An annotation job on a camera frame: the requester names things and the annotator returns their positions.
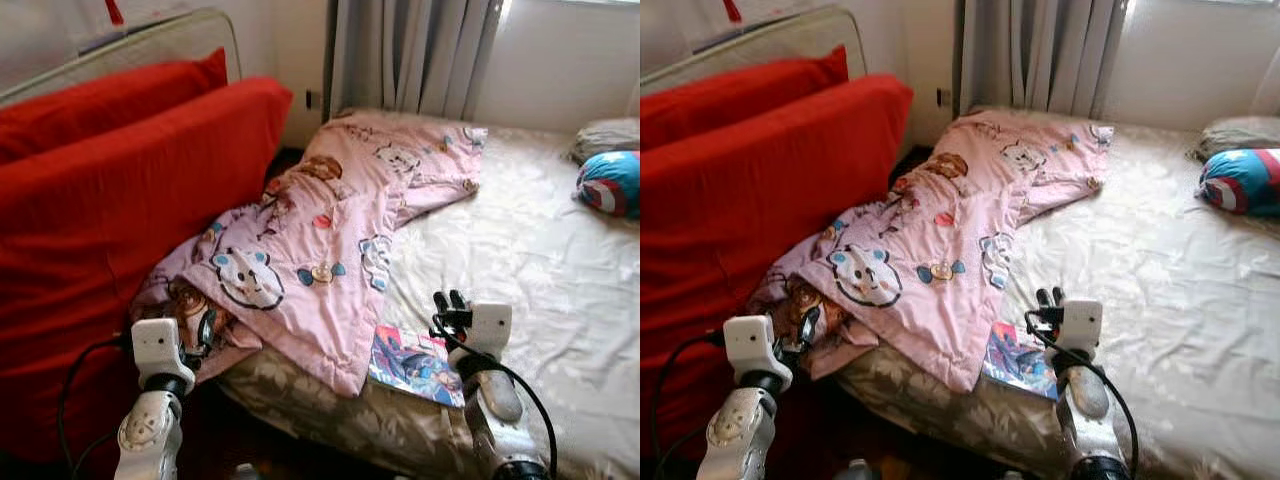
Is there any colourful comic book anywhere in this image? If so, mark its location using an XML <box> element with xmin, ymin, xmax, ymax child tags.
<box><xmin>982</xmin><ymin>320</ymin><xmax>1063</xmax><ymax>401</ymax></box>
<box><xmin>368</xmin><ymin>322</ymin><xmax>467</xmax><ymax>409</ymax></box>

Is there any beige floral bed cover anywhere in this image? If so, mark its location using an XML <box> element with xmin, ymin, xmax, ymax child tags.
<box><xmin>215</xmin><ymin>105</ymin><xmax>641</xmax><ymax>480</ymax></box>
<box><xmin>835</xmin><ymin>105</ymin><xmax>1280</xmax><ymax>480</ymax></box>

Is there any pink cartoon print blanket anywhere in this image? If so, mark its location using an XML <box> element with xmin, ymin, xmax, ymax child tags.
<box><xmin>748</xmin><ymin>108</ymin><xmax>1116</xmax><ymax>394</ymax></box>
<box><xmin>130</xmin><ymin>108</ymin><xmax>489</xmax><ymax>398</ymax></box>

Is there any large red cushion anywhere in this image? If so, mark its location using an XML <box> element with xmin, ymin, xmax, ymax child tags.
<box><xmin>640</xmin><ymin>73</ymin><xmax>914</xmax><ymax>461</ymax></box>
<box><xmin>0</xmin><ymin>77</ymin><xmax>294</xmax><ymax>466</ymax></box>

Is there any blue red striped shield pillow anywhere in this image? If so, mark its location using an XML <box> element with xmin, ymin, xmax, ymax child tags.
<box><xmin>575</xmin><ymin>150</ymin><xmax>641</xmax><ymax>221</ymax></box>
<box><xmin>1198</xmin><ymin>148</ymin><xmax>1280</xmax><ymax>217</ymax></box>

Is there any thin red cushion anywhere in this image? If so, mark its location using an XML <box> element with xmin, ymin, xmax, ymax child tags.
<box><xmin>0</xmin><ymin>48</ymin><xmax>229</xmax><ymax>166</ymax></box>
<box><xmin>640</xmin><ymin>45</ymin><xmax>849</xmax><ymax>151</ymax></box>

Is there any grey pleated curtain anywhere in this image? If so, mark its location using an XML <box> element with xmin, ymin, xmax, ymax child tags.
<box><xmin>330</xmin><ymin>0</ymin><xmax>506</xmax><ymax>121</ymax></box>
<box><xmin>958</xmin><ymin>0</ymin><xmax>1131</xmax><ymax>119</ymax></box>

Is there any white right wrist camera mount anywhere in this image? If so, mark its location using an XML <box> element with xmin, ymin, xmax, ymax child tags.
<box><xmin>1058</xmin><ymin>298</ymin><xmax>1104</xmax><ymax>363</ymax></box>
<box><xmin>462</xmin><ymin>303</ymin><xmax>513</xmax><ymax>363</ymax></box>

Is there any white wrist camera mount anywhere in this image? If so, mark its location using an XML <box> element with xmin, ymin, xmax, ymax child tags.
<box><xmin>1058</xmin><ymin>298</ymin><xmax>1104</xmax><ymax>363</ymax></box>
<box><xmin>722</xmin><ymin>315</ymin><xmax>793</xmax><ymax>391</ymax></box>
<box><xmin>462</xmin><ymin>303</ymin><xmax>513</xmax><ymax>363</ymax></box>
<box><xmin>131</xmin><ymin>317</ymin><xmax>196</xmax><ymax>381</ymax></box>

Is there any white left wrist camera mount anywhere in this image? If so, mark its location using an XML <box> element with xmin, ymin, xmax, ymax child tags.
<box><xmin>131</xmin><ymin>317</ymin><xmax>196</xmax><ymax>381</ymax></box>
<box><xmin>722</xmin><ymin>315</ymin><xmax>793</xmax><ymax>391</ymax></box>

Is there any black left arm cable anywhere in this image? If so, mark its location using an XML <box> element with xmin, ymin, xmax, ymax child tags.
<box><xmin>57</xmin><ymin>335</ymin><xmax>136</xmax><ymax>480</ymax></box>
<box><xmin>650</xmin><ymin>330</ymin><xmax>726</xmax><ymax>480</ymax></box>

